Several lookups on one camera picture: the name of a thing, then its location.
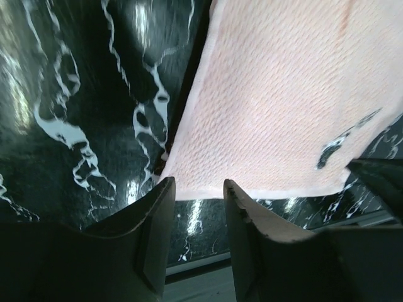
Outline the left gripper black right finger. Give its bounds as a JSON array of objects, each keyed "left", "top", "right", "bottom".
[{"left": 224, "top": 180, "right": 402, "bottom": 301}]

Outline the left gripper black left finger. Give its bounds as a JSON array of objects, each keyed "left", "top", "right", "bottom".
[{"left": 1, "top": 177, "right": 176, "bottom": 301}]

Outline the pink towel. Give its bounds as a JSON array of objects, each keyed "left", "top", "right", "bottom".
[{"left": 161, "top": 1, "right": 402, "bottom": 201}]

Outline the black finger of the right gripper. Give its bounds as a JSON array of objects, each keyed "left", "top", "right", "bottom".
[{"left": 348, "top": 159, "right": 402, "bottom": 224}]

